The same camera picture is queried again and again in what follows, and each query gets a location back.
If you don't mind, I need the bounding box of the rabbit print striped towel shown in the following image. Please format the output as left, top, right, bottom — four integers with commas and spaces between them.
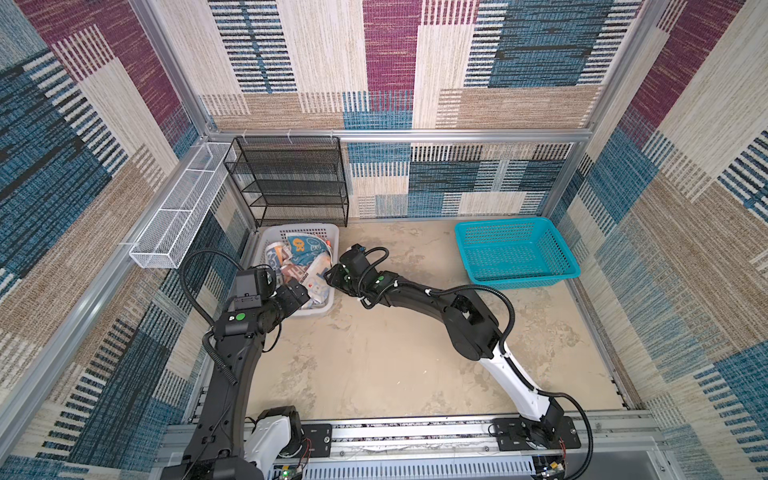
280, 252, 331, 310

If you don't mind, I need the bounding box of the white plastic laundry basket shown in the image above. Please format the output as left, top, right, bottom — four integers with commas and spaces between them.
253, 223, 339, 316

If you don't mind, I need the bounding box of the teal plastic basket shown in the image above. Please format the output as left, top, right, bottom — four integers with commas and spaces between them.
454, 217, 581, 290

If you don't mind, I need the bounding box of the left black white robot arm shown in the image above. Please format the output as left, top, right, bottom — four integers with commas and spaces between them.
160, 264, 310, 479

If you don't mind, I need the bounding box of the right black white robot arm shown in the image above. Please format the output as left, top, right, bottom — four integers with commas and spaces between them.
323, 244, 595, 479

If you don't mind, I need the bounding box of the teal bicycle print towel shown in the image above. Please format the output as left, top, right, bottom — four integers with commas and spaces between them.
286, 232, 330, 260

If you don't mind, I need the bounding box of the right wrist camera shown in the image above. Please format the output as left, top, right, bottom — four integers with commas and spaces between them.
339, 244, 370, 278

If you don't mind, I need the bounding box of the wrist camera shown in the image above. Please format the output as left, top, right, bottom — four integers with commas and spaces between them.
235, 264, 277, 300
339, 244, 370, 278

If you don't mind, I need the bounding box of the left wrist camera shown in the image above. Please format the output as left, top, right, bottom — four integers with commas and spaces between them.
235, 264, 277, 300

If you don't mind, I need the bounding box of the black wire shelf rack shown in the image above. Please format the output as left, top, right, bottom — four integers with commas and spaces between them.
224, 136, 350, 227

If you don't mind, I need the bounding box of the white wire mesh tray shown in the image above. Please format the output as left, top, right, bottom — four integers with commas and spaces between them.
130, 142, 229, 269

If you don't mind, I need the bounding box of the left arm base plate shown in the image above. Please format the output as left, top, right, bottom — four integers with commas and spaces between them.
278, 423, 333, 461

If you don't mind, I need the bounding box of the aluminium mounting rail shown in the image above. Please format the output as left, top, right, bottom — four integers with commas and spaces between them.
155, 410, 667, 463

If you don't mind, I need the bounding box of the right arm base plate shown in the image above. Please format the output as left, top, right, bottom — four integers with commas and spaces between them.
488, 416, 582, 452

